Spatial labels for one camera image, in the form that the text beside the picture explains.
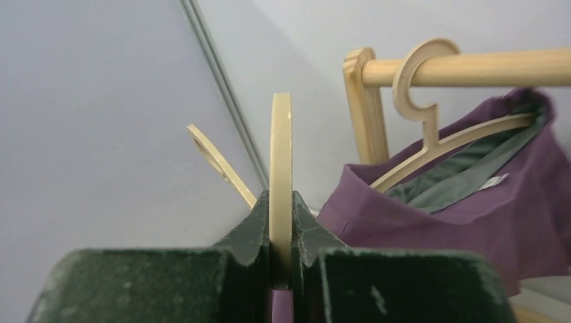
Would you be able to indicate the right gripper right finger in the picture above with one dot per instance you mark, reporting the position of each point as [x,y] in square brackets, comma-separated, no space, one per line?
[332,282]

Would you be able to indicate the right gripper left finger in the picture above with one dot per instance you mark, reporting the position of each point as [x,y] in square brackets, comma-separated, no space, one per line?
[227,282]

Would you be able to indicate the beige wooden hanger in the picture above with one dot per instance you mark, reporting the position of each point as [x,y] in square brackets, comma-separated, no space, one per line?
[280,185]
[432,145]

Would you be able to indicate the purple pleated skirt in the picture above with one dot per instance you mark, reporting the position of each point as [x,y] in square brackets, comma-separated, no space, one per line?
[505,197]

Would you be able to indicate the wooden clothes rack frame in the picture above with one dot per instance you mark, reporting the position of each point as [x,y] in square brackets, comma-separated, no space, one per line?
[364,75]

